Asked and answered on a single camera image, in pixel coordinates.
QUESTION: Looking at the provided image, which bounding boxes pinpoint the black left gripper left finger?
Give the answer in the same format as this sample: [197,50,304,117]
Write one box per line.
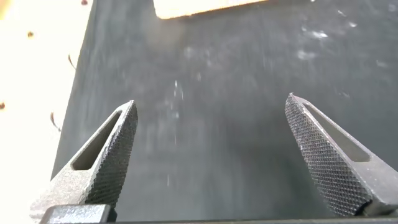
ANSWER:
[29,100,139,223]

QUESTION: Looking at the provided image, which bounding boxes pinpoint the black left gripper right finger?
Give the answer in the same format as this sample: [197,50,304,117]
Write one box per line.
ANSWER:
[284,92,398,218]

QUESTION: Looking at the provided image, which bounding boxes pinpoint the wicker basket brown handles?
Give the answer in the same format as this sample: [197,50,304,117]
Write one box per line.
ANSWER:
[152,0,270,20]

